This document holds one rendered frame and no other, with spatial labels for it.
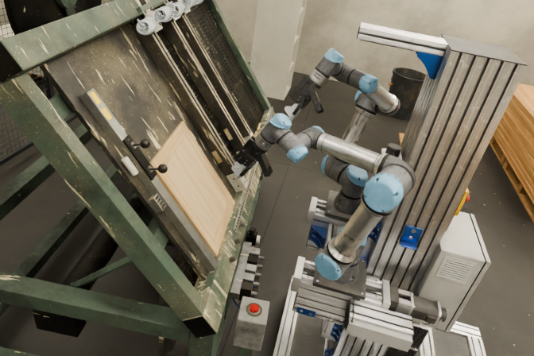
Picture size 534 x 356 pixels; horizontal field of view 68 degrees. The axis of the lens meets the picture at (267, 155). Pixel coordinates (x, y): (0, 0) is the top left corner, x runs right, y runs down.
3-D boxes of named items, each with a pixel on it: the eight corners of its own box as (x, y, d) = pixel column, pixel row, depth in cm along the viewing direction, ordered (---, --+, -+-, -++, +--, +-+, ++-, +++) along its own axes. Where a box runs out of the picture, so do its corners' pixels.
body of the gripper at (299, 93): (291, 97, 180) (307, 75, 176) (305, 109, 178) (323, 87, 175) (287, 96, 172) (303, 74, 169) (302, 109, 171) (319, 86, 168)
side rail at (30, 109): (180, 320, 166) (203, 315, 162) (-11, 91, 123) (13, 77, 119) (185, 308, 171) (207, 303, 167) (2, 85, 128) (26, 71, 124)
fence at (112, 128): (208, 272, 185) (215, 270, 184) (78, 96, 148) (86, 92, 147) (211, 264, 190) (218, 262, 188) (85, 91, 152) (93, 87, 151)
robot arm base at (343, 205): (361, 201, 224) (365, 187, 219) (360, 217, 211) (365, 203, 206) (334, 194, 226) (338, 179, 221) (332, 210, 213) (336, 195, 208)
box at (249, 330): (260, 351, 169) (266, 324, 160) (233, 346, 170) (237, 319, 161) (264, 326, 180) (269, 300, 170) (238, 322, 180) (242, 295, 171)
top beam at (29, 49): (1, 84, 121) (24, 71, 117) (-23, 54, 117) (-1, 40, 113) (201, -14, 310) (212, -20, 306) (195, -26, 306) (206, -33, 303)
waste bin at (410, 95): (415, 124, 593) (431, 83, 560) (379, 116, 599) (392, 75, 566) (412, 110, 639) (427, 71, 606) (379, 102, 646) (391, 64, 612)
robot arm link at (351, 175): (354, 200, 206) (361, 179, 199) (334, 187, 214) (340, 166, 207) (367, 193, 214) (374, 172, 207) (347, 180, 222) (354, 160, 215)
